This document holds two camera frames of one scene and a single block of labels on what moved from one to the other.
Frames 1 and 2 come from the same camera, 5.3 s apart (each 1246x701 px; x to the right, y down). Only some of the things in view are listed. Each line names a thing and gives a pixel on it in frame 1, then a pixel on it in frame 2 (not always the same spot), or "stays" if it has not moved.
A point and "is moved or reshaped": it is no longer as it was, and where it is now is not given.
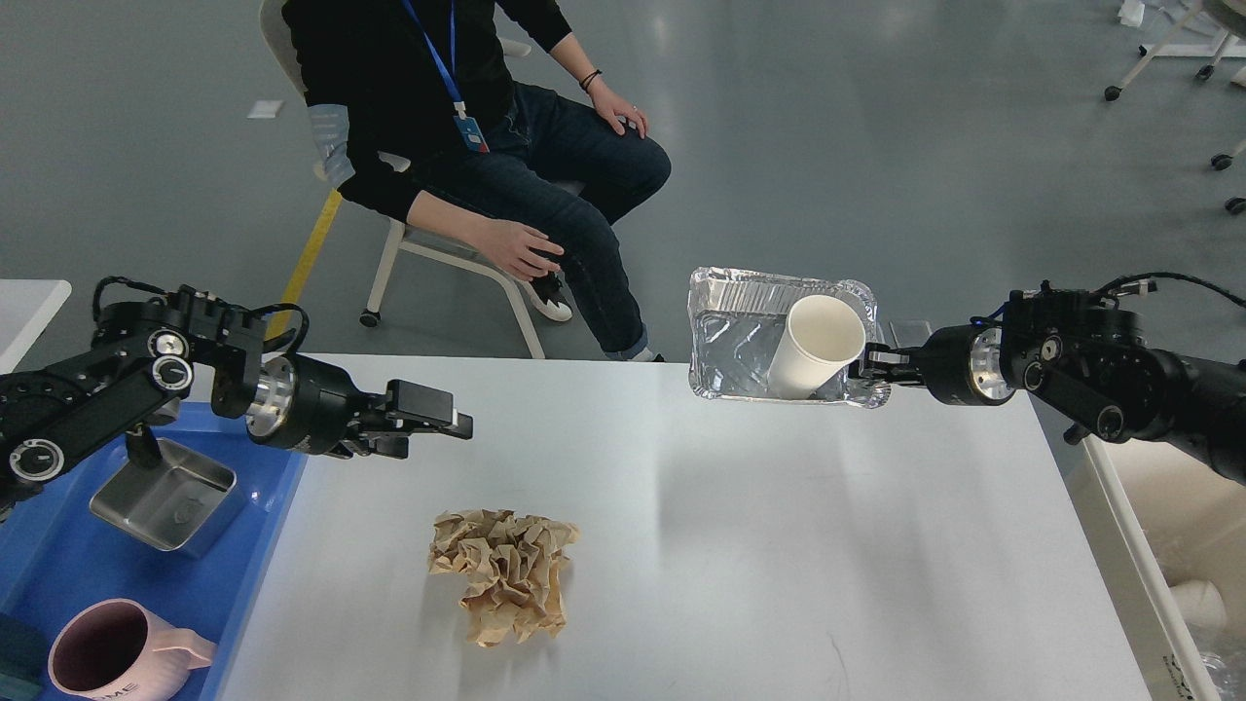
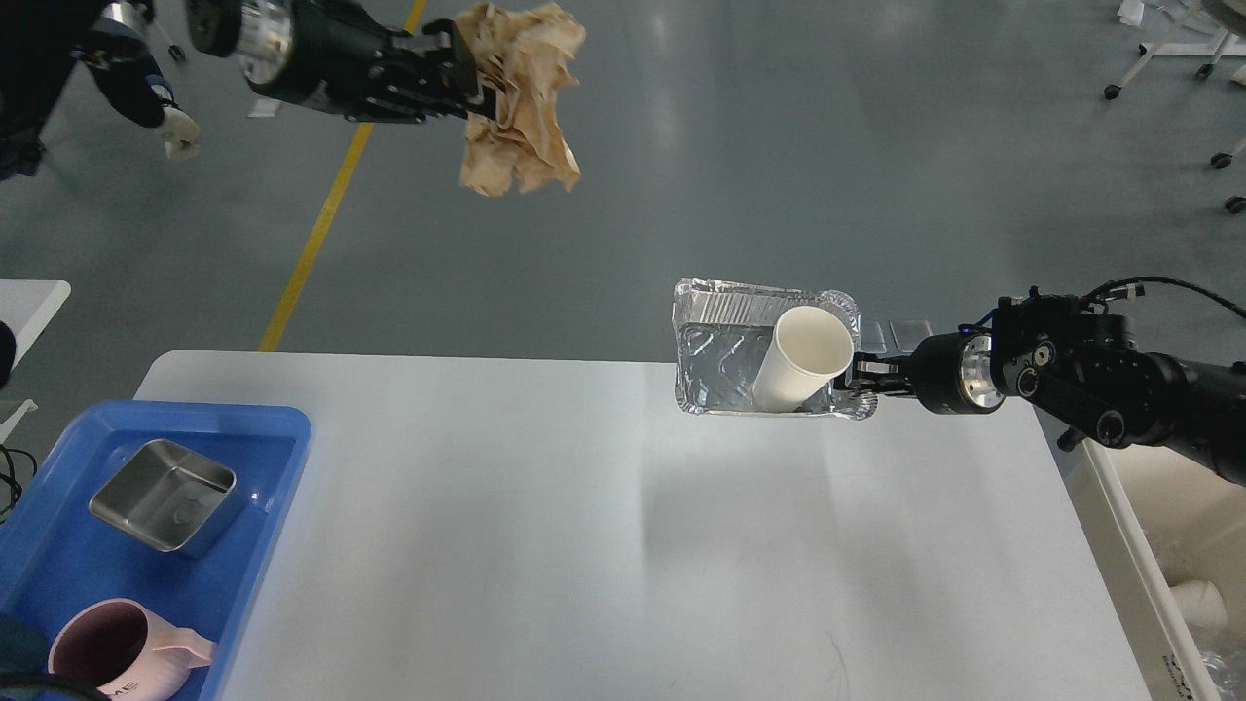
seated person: [460, 118] to [39, 40]
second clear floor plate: [910, 333] stays
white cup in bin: [1200, 605] stays
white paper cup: [821, 337] is moved or reshaped
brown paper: [512, 563] to [525, 55]
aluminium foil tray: [735, 323] is moved or reshaped
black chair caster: [1234, 204] stays
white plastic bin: [1166, 531] stays
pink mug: [116, 649] stays
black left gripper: [304, 405] to [337, 55]
